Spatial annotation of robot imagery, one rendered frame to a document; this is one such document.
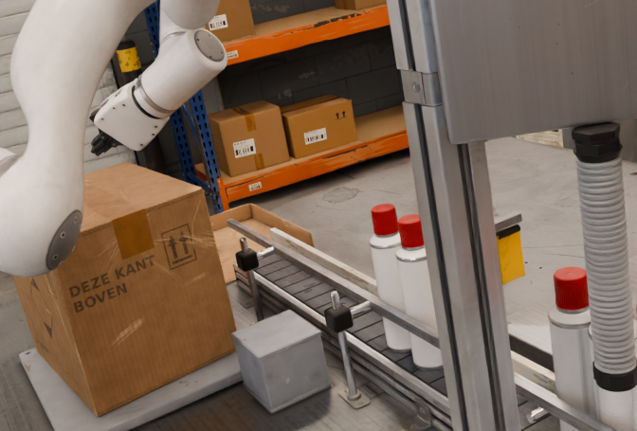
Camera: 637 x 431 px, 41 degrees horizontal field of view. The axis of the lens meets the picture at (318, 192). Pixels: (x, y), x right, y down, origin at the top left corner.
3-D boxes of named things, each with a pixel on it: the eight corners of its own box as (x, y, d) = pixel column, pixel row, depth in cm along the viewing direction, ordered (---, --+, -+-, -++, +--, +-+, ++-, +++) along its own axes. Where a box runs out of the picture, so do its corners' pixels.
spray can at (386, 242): (431, 343, 117) (409, 205, 111) (401, 357, 115) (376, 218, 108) (409, 331, 121) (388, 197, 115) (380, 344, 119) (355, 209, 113)
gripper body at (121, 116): (125, 93, 140) (88, 128, 146) (174, 127, 145) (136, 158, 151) (134, 65, 145) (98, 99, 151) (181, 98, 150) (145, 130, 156)
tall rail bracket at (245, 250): (296, 317, 143) (277, 227, 138) (258, 333, 140) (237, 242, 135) (287, 312, 146) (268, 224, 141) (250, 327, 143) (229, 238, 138)
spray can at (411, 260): (460, 360, 111) (439, 216, 105) (428, 375, 109) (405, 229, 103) (436, 346, 116) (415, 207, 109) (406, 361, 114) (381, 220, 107)
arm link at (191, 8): (163, -113, 125) (154, 35, 149) (164, -41, 116) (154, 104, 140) (224, -106, 127) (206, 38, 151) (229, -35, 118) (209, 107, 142)
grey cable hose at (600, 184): (650, 382, 66) (632, 123, 59) (618, 400, 64) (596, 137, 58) (615, 365, 69) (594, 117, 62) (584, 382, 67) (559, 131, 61)
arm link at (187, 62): (141, 57, 144) (140, 98, 139) (188, 11, 137) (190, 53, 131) (181, 77, 149) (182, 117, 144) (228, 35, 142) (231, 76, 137)
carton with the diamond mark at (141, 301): (242, 349, 132) (203, 187, 123) (98, 419, 120) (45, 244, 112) (163, 298, 156) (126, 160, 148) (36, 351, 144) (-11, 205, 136)
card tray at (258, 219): (315, 250, 170) (312, 232, 169) (196, 296, 160) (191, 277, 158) (254, 218, 196) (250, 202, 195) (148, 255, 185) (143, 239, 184)
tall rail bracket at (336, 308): (394, 386, 118) (375, 278, 112) (351, 406, 115) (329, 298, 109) (382, 377, 120) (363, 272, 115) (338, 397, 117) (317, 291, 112)
